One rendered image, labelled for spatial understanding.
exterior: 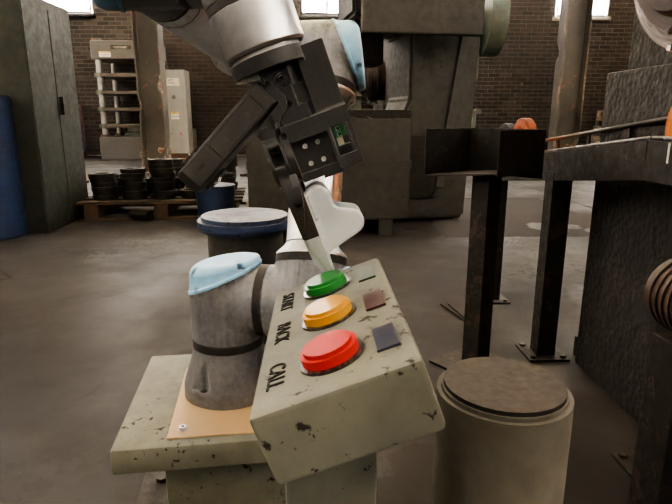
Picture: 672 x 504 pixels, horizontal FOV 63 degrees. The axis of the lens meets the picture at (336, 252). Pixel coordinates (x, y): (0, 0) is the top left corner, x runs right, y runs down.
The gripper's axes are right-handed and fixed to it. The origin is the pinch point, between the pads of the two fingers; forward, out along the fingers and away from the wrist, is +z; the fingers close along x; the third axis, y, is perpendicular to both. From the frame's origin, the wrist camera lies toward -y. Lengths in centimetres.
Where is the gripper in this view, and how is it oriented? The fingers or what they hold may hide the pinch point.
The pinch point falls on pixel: (321, 266)
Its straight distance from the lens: 54.1
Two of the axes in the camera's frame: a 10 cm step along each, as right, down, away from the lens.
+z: 3.4, 9.1, 2.3
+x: -0.4, -2.3, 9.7
